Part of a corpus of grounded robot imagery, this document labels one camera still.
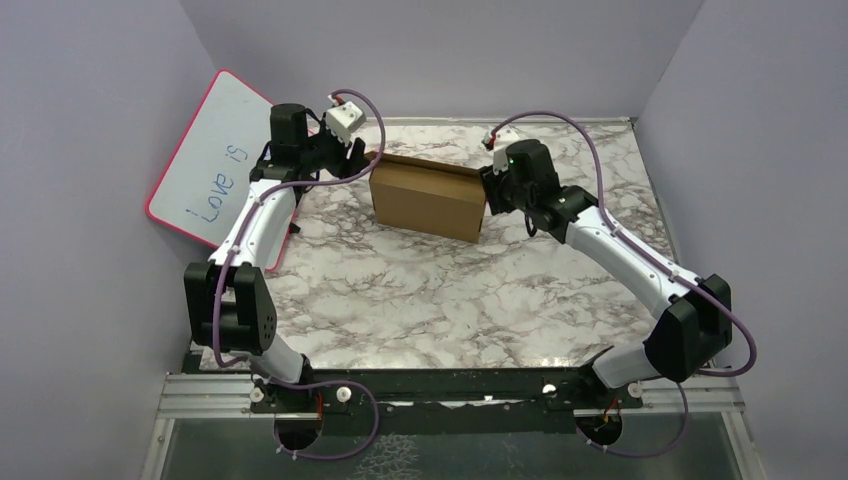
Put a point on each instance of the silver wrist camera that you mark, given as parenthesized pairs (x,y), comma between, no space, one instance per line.
(343,120)
(500,138)

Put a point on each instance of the pink-framed whiteboard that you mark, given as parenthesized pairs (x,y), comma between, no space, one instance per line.
(205,186)

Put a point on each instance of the brown cardboard box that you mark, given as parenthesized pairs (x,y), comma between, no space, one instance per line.
(428,197)

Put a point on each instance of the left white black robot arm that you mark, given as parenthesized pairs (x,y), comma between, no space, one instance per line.
(230,307)

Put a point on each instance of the aluminium frame rail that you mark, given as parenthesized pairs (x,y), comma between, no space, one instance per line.
(461,307)

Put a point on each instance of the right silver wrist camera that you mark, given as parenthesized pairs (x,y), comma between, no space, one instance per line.
(500,138)

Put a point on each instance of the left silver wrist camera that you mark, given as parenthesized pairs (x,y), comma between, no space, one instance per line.
(343,120)

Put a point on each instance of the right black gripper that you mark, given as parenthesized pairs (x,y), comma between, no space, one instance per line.
(492,182)

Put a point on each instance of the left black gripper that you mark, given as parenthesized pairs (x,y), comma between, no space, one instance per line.
(343,163)

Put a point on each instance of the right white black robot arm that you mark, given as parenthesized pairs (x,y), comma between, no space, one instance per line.
(690,312)

